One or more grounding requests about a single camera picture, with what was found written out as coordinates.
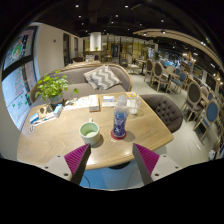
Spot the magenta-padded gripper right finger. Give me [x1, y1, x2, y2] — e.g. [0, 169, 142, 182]
[132, 143, 183, 186]

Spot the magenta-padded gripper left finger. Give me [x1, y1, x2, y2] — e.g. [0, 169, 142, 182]
[40, 143, 92, 186]

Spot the clear blue-labelled drink bottle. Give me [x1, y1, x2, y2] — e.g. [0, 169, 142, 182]
[111, 94, 130, 139]

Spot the pale green mug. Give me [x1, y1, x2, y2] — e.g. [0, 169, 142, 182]
[78, 117, 101, 147]

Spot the dark tufted armchair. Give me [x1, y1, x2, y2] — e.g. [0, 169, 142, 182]
[139, 93, 185, 134]

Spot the small light blue box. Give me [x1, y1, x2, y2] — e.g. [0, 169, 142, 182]
[53, 103, 64, 118]

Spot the clear plastic cup with straw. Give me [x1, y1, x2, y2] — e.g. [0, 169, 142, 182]
[128, 89, 143, 116]

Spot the white printed leaflet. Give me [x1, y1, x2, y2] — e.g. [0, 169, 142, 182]
[63, 95, 91, 111]

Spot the small white orange box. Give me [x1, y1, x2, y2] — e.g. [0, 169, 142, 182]
[88, 94, 101, 113]

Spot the blue white tissue pack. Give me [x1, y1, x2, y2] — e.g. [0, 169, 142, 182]
[29, 112, 40, 125]

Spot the white paper sheet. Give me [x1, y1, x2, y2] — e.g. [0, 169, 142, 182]
[101, 101, 118, 108]

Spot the white blue card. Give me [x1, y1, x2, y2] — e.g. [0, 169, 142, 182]
[102, 95, 116, 103]

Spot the potted green plant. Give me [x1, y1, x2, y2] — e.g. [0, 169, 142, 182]
[34, 70, 80, 107]

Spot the group of dining chairs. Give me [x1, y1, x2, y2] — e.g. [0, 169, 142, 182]
[126, 53, 224, 148]

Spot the curved grey sofa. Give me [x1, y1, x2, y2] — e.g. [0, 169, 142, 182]
[29, 62, 134, 104]

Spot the grey white zigzag cushion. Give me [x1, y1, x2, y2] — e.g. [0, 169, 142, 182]
[83, 64, 123, 92]

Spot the dark-framed decorated window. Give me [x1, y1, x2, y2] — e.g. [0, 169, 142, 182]
[1, 25, 39, 131]

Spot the group of ceiling lights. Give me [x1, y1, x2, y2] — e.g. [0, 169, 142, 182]
[73, 3, 218, 68]

